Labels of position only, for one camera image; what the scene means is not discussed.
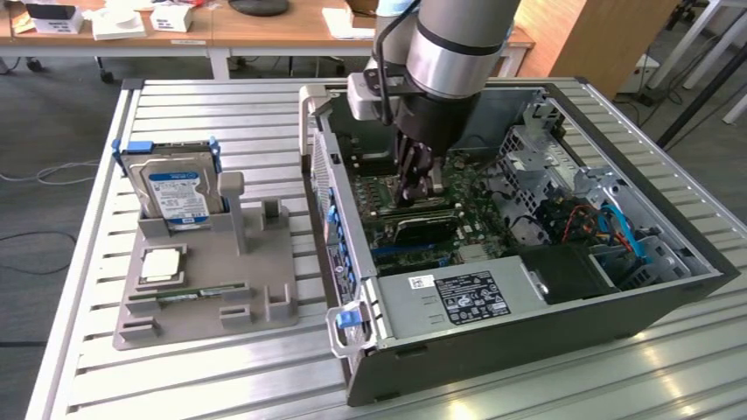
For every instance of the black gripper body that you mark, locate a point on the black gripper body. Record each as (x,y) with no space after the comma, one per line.
(435,120)

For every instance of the Nvidia graphics card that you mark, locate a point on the Nvidia graphics card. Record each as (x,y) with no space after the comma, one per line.
(426,229)

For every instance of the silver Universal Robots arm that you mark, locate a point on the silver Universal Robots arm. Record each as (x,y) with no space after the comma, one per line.
(455,44)

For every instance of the metal drive cage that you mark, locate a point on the metal drive cage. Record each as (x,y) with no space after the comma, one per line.
(526,175)

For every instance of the blue card retention clip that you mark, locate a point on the blue card retention clip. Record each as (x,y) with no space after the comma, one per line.
(350,275)
(332,215)
(342,253)

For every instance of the long expansion slot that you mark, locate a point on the long expansion slot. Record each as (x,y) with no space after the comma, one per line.
(391,251)

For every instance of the green motherboard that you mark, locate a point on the green motherboard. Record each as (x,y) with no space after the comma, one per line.
(479,245)

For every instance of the white paper stack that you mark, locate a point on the white paper stack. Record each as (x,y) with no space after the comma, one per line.
(344,26)

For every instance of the brown cardboard box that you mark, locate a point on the brown cardboard box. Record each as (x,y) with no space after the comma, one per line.
(362,6)

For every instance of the grey power supply unit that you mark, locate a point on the grey power supply unit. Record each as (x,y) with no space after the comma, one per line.
(409,306)

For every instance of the wooden desk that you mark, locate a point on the wooden desk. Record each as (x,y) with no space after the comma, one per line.
(175,37)
(280,30)

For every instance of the wooden cabinet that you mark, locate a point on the wooden cabinet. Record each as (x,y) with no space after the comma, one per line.
(613,44)

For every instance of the blue case latch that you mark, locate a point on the blue case latch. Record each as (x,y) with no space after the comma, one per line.
(346,318)

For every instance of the white floor unit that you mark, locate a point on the white floor unit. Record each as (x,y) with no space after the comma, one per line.
(639,74)

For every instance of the black round base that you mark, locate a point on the black round base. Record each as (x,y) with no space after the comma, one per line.
(259,6)

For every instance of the hard disk with blue carrier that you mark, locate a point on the hard disk with blue carrier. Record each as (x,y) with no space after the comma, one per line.
(175,192)

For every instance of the grey printed parts rack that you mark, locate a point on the grey printed parts rack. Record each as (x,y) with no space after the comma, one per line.
(199,267)

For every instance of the metal disk bay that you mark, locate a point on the metal disk bay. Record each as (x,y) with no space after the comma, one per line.
(659,262)

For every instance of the black open PC case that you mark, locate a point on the black open PC case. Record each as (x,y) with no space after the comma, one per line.
(497,372)

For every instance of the black pole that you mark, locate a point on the black pole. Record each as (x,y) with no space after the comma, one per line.
(706,100)

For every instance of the silver CPU chip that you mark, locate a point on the silver CPU chip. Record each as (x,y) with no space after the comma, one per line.
(160,266)

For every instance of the green RAM stick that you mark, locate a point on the green RAM stick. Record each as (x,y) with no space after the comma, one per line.
(175,295)

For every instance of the white printed carton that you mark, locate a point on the white printed carton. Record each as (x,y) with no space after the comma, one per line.
(172,19)

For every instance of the black caster wheel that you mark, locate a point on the black caster wheel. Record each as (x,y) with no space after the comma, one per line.
(35,65)
(107,76)

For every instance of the white device on desk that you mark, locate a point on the white device on desk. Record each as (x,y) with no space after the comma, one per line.
(116,26)

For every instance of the white box with black lid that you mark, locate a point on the white box with black lid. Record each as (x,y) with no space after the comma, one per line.
(55,22)

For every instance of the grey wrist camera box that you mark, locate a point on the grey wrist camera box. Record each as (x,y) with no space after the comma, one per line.
(367,100)

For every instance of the white table frame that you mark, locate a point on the white table frame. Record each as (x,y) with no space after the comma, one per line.
(735,109)

